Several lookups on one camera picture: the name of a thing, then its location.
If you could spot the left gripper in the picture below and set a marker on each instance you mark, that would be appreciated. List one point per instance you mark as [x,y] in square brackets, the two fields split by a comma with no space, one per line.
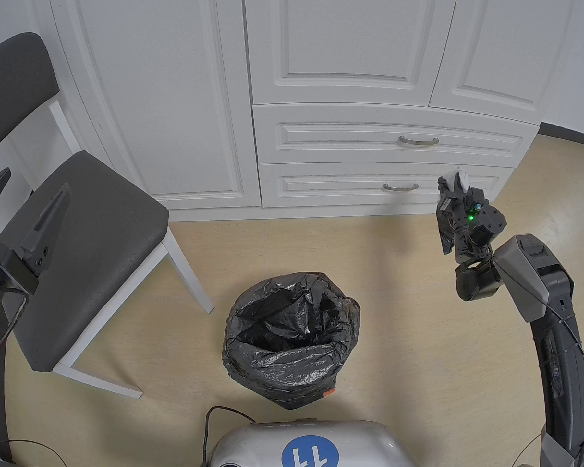
[9,270]

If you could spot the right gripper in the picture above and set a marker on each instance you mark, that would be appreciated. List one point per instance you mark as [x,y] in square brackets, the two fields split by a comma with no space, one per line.
[460,207]

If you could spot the white paper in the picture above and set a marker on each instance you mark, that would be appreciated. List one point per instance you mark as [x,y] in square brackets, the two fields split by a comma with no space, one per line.
[460,180]

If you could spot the black plastic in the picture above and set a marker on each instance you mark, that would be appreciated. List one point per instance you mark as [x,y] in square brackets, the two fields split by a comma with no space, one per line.
[445,236]

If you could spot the black plastic bag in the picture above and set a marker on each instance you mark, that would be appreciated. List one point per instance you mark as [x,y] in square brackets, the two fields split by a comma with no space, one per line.
[282,372]

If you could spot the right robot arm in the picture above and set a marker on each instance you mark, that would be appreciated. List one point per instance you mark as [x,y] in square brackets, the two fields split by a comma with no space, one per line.
[525,270]

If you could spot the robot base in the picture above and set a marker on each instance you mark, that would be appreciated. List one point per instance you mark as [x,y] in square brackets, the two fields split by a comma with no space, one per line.
[272,440]

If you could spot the white chair with grey seat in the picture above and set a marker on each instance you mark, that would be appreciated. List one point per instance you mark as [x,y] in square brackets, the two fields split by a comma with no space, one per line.
[102,222]

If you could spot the white wardrobe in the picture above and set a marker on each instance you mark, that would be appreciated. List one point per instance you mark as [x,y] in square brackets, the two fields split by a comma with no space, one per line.
[345,27]

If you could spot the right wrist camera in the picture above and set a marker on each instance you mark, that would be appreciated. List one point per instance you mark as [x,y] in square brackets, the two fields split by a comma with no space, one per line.
[477,197]

